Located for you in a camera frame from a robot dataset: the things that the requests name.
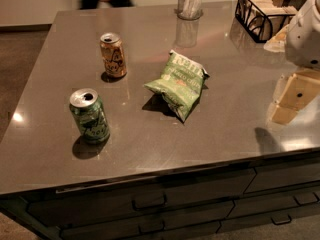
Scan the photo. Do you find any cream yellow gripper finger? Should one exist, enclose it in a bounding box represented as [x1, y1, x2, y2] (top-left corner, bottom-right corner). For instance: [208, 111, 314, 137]
[270, 68, 320, 125]

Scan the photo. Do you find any green soda can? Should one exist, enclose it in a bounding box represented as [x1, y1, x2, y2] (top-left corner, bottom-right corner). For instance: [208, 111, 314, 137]
[69, 88, 110, 144]

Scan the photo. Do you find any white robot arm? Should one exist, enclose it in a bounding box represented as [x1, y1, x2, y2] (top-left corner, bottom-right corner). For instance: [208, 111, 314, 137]
[269, 0, 320, 125]

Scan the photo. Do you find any orange soda can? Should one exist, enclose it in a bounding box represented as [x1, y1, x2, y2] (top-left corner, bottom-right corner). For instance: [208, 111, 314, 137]
[100, 32, 127, 78]

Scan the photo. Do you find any green potato chip bag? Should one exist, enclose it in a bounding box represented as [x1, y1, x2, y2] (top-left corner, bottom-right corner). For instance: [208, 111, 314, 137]
[144, 50, 209, 122]

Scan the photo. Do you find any clear glass straw jar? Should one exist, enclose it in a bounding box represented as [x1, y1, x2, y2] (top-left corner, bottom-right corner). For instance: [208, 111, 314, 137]
[177, 0, 202, 20]

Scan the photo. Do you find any dark cabinet drawer front left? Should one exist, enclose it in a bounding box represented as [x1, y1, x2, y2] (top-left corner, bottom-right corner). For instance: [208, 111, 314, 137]
[28, 169, 255, 226]

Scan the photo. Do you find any black wire condiment caddy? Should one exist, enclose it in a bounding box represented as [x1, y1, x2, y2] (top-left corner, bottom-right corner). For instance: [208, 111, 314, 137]
[235, 0, 297, 43]

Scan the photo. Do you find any black drawer handle upper right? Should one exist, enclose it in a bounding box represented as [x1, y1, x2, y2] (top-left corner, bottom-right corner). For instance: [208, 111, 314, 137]
[294, 192, 319, 206]

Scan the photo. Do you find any black drawer handle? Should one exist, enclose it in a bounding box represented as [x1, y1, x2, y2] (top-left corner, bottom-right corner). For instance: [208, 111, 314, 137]
[294, 192, 319, 206]
[138, 220, 165, 234]
[271, 214, 292, 226]
[132, 193, 167, 211]

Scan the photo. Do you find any black drawer handle lower right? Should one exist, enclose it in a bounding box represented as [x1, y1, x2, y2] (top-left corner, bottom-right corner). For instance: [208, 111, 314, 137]
[271, 214, 292, 226]

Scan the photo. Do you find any black drawer handle lower left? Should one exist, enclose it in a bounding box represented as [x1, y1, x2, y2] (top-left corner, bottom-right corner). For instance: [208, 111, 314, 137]
[138, 220, 165, 234]

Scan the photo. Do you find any black drawer handle upper left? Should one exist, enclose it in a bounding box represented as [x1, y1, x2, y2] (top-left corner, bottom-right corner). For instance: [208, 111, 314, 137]
[132, 193, 167, 211]

